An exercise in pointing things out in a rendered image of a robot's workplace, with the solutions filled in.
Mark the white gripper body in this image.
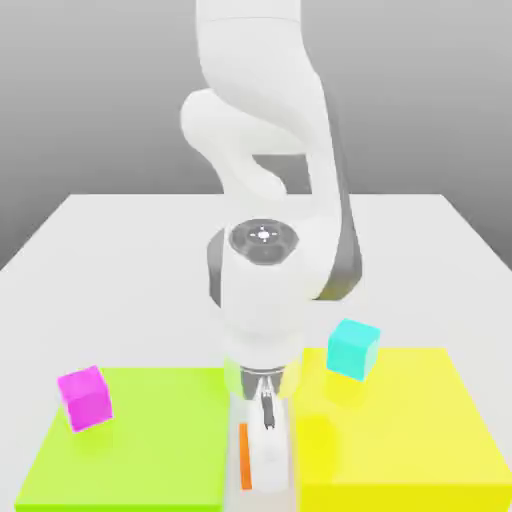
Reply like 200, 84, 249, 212
224, 398, 300, 512

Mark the large yellow box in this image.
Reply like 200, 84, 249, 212
294, 346, 512, 512

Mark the large lime green box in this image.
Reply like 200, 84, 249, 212
13, 366, 232, 512

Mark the small magenta cube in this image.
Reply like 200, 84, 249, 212
56, 364, 115, 434

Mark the small orange cube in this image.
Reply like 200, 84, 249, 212
238, 422, 253, 491

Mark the small cyan cube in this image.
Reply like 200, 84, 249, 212
325, 317, 382, 383

